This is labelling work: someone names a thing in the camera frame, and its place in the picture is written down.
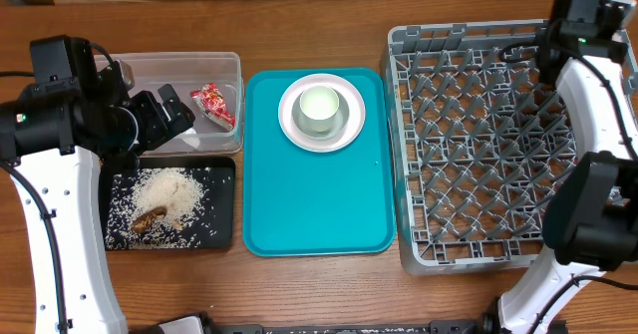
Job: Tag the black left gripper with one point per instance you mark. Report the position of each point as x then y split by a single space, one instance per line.
180 115

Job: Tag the white tissue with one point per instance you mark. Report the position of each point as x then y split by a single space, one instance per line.
191 138

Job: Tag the red snack wrapper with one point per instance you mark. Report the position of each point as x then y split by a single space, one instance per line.
213 105

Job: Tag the rice pile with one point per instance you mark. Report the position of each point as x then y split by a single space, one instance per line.
167 199

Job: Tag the brown food scrap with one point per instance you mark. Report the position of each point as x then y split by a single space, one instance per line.
145 221

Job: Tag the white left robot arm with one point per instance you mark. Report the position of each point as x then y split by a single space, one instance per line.
72 119

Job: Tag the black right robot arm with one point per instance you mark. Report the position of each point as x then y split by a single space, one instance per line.
590 225

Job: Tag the clear plastic bin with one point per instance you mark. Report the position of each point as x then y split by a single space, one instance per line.
186 72

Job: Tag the black tray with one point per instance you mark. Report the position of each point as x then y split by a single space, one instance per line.
219 209

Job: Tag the cream paper cup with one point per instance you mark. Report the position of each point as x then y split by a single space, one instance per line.
319 106

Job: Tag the white plate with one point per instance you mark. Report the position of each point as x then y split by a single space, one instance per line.
354 126

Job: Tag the teal tray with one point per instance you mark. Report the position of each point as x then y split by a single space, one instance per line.
299 203

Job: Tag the white bowl under cup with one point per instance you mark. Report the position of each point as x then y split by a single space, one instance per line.
340 120

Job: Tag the grey dish rack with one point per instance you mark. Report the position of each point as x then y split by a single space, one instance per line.
479 145

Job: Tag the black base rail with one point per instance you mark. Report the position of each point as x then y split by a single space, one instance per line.
204 324

